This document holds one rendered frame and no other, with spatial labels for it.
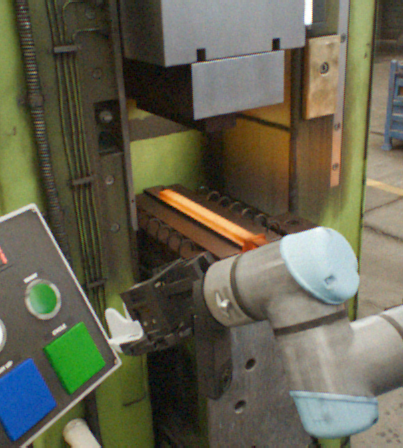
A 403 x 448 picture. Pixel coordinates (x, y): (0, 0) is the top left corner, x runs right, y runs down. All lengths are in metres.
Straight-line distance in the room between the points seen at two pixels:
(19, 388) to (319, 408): 0.41
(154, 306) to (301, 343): 0.19
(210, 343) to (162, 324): 0.06
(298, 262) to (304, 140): 0.86
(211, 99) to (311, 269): 0.56
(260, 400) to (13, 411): 0.64
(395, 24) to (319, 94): 9.16
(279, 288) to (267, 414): 0.81
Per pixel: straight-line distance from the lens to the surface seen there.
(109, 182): 1.17
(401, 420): 2.37
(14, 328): 0.87
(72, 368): 0.90
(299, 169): 1.43
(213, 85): 1.07
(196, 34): 1.04
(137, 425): 1.47
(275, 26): 1.14
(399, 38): 10.47
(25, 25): 1.04
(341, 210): 1.59
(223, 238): 1.25
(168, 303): 0.71
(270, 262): 0.60
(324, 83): 1.40
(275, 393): 1.36
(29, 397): 0.86
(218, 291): 0.64
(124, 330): 0.78
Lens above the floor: 1.52
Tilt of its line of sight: 23 degrees down
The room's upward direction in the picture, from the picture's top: 3 degrees counter-clockwise
